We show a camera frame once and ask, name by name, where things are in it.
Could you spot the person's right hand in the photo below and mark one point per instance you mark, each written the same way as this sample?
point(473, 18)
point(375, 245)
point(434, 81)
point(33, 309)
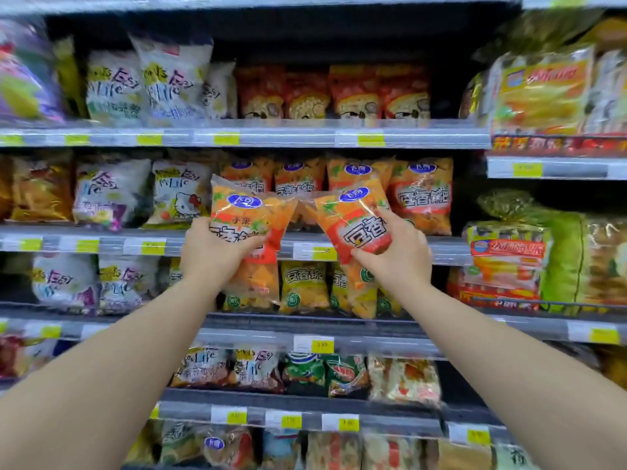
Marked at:
point(406, 264)

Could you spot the person's left hand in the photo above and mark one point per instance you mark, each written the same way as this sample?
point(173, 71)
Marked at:
point(215, 259)

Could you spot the white printed snack package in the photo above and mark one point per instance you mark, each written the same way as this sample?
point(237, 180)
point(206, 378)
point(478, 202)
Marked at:
point(127, 283)
point(220, 92)
point(175, 271)
point(63, 283)

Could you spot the white chips bag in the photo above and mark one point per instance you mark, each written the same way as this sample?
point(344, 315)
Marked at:
point(179, 198)
point(110, 195)
point(115, 92)

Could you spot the row of yellow snack packets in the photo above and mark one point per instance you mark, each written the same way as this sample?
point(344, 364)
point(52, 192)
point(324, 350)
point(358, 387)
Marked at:
point(303, 288)

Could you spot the grey store shelving unit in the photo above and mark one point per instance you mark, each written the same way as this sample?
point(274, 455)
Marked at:
point(284, 137)

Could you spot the person's left forearm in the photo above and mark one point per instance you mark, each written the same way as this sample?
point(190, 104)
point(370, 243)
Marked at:
point(108, 376)

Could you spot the person's right forearm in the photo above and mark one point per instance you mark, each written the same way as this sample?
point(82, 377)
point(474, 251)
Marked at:
point(524, 381)

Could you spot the red yellow multipack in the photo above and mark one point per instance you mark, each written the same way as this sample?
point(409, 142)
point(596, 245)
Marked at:
point(504, 259)

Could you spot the pale prawn cracker bag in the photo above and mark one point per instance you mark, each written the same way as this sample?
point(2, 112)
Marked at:
point(378, 379)
point(414, 381)

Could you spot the green shrimp print bag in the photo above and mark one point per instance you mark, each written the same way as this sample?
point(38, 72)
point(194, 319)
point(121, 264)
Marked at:
point(348, 376)

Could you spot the green blue bag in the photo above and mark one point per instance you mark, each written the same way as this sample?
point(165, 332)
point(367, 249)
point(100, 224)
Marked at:
point(303, 369)

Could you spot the red panda print bag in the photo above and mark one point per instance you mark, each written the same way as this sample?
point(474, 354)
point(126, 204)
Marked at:
point(406, 95)
point(355, 95)
point(307, 97)
point(259, 95)

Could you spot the gold brown pack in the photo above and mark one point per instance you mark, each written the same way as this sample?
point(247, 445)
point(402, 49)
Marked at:
point(474, 97)

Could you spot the orange chip bag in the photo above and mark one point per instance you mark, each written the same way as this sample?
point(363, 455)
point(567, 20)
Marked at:
point(41, 190)
point(5, 188)

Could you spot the pale red noodle bag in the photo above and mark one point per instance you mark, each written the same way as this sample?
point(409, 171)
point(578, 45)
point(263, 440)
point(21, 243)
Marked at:
point(333, 452)
point(392, 452)

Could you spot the orange bag blue badge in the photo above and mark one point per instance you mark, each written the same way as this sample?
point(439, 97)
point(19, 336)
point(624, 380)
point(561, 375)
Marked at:
point(228, 450)

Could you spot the tan pastry pack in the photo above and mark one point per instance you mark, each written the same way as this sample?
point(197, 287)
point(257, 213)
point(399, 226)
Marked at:
point(458, 457)

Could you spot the small yellow bag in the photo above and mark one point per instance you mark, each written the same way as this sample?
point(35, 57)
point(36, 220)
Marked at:
point(141, 447)

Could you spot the assorted colourful chip bags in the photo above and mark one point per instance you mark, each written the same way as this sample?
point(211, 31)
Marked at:
point(24, 357)

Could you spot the white green pastry pack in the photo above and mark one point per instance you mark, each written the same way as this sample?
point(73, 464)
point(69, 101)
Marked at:
point(514, 459)

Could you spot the yellow white chip bag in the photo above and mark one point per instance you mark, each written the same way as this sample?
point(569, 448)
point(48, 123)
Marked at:
point(71, 78)

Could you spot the yellow brown bread bag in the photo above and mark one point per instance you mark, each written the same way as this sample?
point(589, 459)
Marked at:
point(614, 369)

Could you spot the purple chip bag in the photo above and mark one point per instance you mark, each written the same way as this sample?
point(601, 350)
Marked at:
point(27, 78)

